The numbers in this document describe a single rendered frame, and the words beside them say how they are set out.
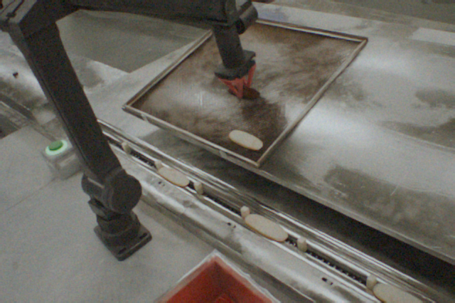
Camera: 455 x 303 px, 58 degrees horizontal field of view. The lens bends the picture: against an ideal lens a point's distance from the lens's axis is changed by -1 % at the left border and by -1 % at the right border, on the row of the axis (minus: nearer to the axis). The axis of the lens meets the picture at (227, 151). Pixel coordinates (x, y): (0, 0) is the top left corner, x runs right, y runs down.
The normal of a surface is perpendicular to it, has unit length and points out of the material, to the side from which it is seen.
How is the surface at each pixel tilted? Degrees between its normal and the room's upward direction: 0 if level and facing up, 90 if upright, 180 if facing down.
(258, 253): 0
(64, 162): 90
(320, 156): 10
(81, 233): 0
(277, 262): 0
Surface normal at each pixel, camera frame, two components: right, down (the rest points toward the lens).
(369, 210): -0.27, -0.66
